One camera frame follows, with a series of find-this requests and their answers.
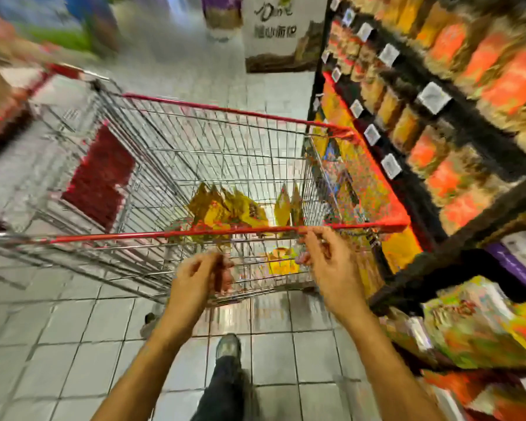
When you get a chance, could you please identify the person's left hand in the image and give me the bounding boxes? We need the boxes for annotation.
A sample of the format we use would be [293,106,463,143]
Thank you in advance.
[162,250,235,325]

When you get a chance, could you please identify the person's right hand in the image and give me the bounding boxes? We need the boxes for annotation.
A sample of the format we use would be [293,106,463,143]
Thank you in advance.
[295,226,369,321]

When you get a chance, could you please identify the red-trimmed wire shopping cart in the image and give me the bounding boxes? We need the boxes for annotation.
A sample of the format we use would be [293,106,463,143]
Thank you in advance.
[0,64,413,339]

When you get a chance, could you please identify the black hanging-bag store shelf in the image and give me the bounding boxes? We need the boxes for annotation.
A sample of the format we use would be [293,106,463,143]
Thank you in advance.
[368,166,526,421]

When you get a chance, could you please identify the black metal store shelf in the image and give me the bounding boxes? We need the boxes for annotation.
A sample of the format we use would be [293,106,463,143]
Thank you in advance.
[307,0,526,277]

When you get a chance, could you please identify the person's right forearm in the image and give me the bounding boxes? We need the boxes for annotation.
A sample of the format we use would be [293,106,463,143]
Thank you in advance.
[337,302,444,421]

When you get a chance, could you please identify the person's left forearm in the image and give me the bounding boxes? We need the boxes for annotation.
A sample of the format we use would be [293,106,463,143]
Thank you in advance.
[92,311,203,421]

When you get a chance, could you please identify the person's shoe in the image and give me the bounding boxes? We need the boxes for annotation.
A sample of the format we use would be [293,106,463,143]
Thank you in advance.
[214,333,242,360]

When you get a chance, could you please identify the person's dark trousers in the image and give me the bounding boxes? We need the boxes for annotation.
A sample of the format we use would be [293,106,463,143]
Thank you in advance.
[191,355,247,421]

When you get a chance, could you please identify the red orange gift box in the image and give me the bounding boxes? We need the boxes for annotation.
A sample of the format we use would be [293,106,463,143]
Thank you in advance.
[381,201,424,275]

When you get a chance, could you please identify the orange yellow gift box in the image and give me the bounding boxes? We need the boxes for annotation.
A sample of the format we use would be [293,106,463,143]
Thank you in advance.
[342,140,396,226]

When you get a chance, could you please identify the rows of hanging snack bags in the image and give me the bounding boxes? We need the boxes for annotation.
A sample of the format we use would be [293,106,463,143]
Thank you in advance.
[386,215,526,421]

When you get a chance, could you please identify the long orange yellow box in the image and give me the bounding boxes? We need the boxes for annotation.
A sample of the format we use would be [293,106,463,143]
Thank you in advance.
[323,83,361,172]

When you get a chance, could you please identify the white printed display stand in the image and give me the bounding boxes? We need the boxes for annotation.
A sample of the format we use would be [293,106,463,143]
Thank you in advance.
[243,0,330,74]

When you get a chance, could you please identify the purple display box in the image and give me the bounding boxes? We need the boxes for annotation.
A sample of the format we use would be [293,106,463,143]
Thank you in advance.
[202,0,244,32]

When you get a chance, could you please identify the blue printed display stand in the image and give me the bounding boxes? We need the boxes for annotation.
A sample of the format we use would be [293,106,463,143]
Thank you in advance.
[0,0,119,58]

